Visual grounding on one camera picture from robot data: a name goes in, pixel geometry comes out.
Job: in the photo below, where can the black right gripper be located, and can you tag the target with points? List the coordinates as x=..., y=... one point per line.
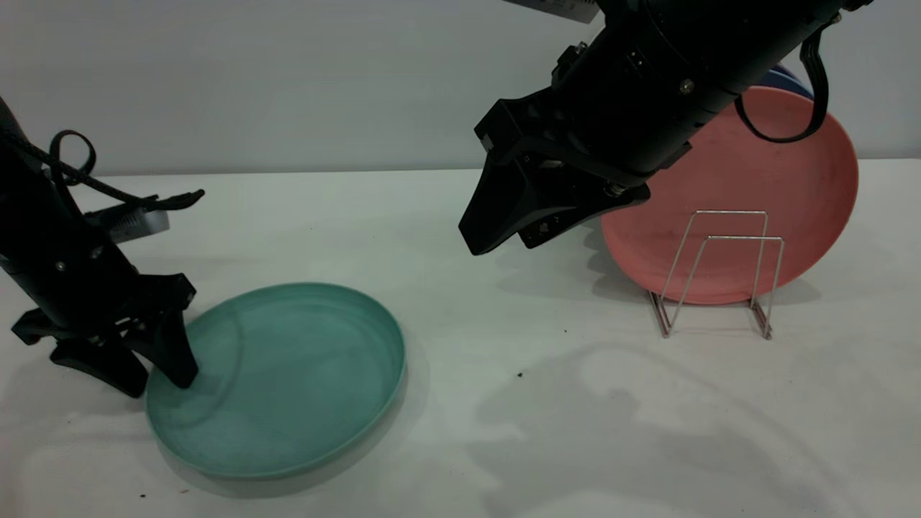
x=532, y=129

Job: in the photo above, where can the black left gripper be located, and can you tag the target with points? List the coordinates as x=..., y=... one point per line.
x=158, y=291

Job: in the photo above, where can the green plate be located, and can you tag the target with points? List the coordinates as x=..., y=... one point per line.
x=288, y=381

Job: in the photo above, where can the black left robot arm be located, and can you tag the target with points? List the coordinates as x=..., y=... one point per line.
x=43, y=237

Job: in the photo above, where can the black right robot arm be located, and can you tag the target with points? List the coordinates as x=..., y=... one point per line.
x=683, y=65

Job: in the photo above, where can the pink plate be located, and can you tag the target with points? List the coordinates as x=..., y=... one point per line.
x=755, y=180

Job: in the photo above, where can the blue plate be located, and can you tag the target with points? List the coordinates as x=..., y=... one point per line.
x=791, y=79

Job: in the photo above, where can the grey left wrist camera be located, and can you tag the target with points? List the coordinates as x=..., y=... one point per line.
x=133, y=224

